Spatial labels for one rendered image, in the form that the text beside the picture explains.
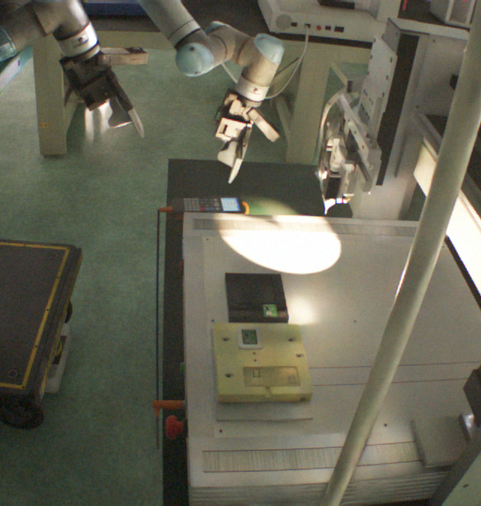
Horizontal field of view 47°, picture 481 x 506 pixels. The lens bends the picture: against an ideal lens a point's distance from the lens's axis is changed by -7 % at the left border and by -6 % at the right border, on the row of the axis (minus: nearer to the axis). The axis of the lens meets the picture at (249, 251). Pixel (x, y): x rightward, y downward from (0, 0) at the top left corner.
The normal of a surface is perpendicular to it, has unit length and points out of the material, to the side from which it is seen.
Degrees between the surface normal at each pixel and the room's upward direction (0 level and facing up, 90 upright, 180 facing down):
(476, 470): 90
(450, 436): 0
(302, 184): 0
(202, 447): 0
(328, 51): 90
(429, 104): 90
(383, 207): 90
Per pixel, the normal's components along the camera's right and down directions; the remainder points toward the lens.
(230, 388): 0.11, -0.78
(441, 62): 0.09, 0.63
